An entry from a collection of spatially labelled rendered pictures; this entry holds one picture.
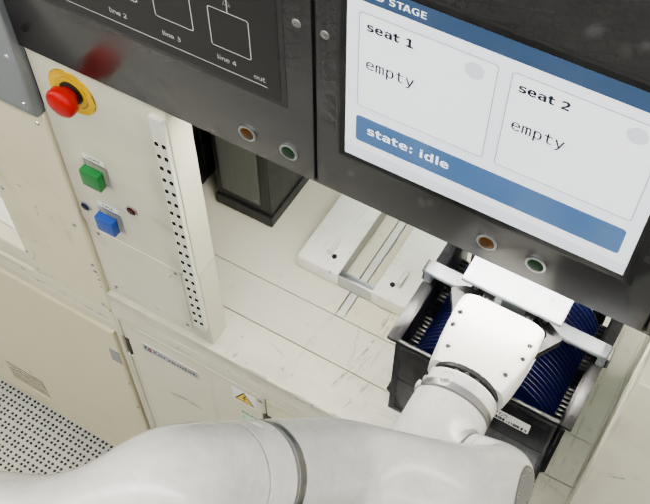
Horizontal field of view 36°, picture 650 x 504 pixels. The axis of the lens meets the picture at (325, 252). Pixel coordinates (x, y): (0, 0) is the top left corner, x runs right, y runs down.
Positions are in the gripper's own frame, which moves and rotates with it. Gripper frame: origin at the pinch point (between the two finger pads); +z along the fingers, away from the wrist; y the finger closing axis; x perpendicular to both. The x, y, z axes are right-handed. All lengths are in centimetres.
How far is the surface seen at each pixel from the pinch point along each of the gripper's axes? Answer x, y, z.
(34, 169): -11, -67, -10
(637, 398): 12.7, 15.7, -14.8
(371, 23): 39.2, -16.0, -10.1
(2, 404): -126, -110, -13
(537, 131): 35.0, -0.7, -10.0
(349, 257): -34.9, -30.0, 13.8
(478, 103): 35.4, -5.9, -10.0
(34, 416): -126, -101, -11
